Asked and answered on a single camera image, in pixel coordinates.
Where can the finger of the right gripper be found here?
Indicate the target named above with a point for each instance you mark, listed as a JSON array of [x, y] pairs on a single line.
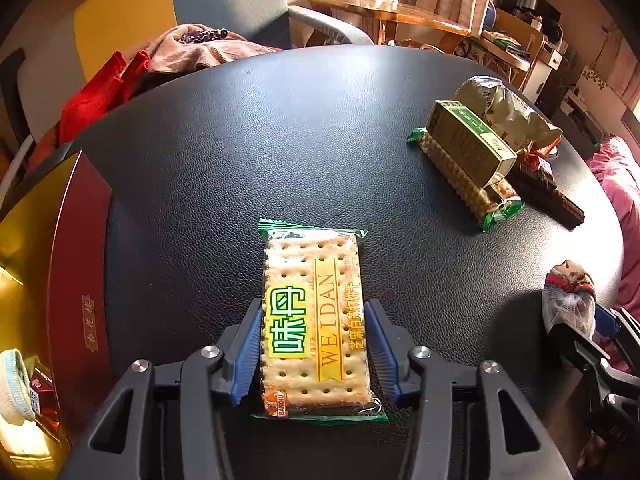
[[619, 326], [587, 356]]

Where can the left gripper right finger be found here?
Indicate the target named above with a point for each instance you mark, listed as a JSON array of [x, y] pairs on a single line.
[[471, 421]]

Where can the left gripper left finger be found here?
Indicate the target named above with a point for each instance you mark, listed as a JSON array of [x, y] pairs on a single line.
[[124, 440]]

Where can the clear bag with red top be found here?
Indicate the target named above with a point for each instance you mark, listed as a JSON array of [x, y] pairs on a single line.
[[568, 296]]

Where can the brown toy brick bar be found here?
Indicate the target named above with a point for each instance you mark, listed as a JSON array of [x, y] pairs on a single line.
[[537, 187]]

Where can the green cracker pack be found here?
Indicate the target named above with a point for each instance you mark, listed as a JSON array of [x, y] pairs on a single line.
[[496, 203], [313, 362]]

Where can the small red candy packet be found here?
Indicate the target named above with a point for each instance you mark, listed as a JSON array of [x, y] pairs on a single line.
[[44, 402]]

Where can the cream knitted cloth bundle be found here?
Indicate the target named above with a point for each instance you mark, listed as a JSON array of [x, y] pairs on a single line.
[[16, 406]]

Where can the orange plastic rack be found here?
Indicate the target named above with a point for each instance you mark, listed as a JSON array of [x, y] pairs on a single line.
[[542, 150]]

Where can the wooden shelf with clutter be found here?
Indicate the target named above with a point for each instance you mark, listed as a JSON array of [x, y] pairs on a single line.
[[515, 50]]

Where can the pink bedding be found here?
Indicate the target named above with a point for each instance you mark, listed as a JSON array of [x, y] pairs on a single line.
[[618, 173]]

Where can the green tea box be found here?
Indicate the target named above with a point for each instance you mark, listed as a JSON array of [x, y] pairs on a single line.
[[473, 145]]

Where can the olive foil snack bag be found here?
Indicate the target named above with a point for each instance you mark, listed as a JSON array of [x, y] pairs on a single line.
[[513, 119]]

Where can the red and gold box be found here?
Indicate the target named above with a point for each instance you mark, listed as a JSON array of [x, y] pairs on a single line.
[[52, 307]]

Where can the red cloth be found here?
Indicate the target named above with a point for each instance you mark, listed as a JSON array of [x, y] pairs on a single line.
[[112, 85]]

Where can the pink cloth pile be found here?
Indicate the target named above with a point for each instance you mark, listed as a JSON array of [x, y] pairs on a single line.
[[188, 48]]

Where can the wooden side table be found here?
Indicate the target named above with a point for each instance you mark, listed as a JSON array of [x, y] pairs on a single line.
[[386, 12]]

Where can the yellow cushion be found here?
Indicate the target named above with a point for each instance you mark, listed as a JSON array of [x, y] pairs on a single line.
[[102, 27]]

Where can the blue grey chair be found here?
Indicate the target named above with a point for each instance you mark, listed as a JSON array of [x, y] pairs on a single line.
[[266, 21]]

